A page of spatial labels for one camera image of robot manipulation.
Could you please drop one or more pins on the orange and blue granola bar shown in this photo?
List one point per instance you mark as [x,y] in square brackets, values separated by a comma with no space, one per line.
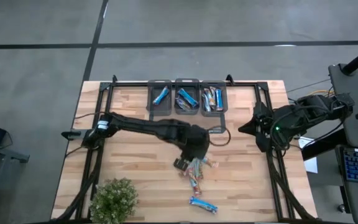
[218,99]

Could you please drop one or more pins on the green and orange granola bar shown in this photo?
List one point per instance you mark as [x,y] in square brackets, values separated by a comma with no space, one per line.
[209,91]

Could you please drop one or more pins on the multicolour granola bar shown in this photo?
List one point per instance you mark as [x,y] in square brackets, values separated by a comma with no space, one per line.
[197,189]

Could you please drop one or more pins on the blue-green granola bar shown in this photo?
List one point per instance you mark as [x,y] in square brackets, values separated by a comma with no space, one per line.
[203,204]

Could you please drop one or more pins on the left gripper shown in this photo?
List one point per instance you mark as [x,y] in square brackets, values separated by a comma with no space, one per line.
[196,143]

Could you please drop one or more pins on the blue and white granola bar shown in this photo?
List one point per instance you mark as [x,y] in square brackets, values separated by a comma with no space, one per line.
[205,104]

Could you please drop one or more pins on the green artificial plant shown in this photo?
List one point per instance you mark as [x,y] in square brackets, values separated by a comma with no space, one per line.
[113,200]

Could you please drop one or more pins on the black caster wheel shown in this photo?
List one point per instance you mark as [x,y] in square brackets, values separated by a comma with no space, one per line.
[341,208]

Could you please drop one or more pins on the black metal table frame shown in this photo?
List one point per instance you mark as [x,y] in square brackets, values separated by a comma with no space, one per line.
[129,84]

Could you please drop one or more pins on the blue granola bar orange end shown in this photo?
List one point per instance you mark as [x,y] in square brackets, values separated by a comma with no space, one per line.
[182,105]

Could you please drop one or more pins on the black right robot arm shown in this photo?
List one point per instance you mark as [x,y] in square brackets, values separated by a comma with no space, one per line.
[309,112]

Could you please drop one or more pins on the black table clamp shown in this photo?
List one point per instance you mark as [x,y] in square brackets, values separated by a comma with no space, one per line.
[71,134]

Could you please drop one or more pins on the white paper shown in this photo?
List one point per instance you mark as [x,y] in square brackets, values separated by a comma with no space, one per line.
[312,163]

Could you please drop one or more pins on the grey translucent plastic bin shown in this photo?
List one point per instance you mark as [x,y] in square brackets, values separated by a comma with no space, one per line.
[194,110]
[154,109]
[225,113]

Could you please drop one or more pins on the grey desk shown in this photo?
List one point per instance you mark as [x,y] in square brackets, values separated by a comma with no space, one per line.
[350,81]

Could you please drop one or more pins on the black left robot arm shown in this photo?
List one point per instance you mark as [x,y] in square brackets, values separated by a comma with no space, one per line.
[141,126]

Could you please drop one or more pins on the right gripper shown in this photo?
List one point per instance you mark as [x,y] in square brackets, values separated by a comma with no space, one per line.
[264,124]

